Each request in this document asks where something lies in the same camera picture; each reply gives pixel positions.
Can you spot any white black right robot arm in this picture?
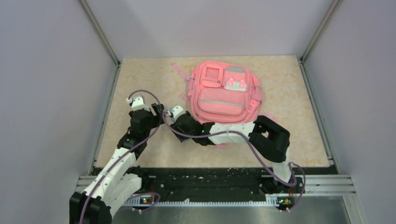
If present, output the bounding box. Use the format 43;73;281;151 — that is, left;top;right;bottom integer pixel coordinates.
165;112;298;192

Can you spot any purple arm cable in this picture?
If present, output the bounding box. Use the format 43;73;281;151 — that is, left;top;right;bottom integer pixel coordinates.
78;90;164;224
162;111;306;212

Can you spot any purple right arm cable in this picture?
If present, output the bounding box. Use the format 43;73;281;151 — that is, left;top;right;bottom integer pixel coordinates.
162;111;306;212

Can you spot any pink student backpack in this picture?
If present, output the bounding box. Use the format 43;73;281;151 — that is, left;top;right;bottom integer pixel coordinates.
172;61;276;124

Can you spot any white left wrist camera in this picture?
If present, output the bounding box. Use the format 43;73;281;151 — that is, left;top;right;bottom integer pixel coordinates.
126;95;150;112

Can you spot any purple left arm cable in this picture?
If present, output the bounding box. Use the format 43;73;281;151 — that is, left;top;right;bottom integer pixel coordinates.
78;90;164;224

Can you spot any aluminium corner post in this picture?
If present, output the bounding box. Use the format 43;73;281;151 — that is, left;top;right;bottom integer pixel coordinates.
300;0;343;64
77;0;120;66

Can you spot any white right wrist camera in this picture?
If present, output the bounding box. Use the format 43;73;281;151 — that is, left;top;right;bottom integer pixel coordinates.
166;105;185;123

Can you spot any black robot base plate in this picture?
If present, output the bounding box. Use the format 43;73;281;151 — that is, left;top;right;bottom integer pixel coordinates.
120;167;305;203

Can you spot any left aluminium corner post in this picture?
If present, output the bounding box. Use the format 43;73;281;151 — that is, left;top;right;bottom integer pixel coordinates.
77;0;120;66

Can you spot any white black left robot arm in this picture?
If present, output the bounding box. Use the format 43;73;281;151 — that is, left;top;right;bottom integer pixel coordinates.
69;104;164;224

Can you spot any right aluminium corner post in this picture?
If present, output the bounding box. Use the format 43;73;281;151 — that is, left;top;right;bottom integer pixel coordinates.
300;0;343;64

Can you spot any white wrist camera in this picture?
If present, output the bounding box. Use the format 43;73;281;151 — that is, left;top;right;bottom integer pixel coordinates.
126;95;150;112
166;105;185;123

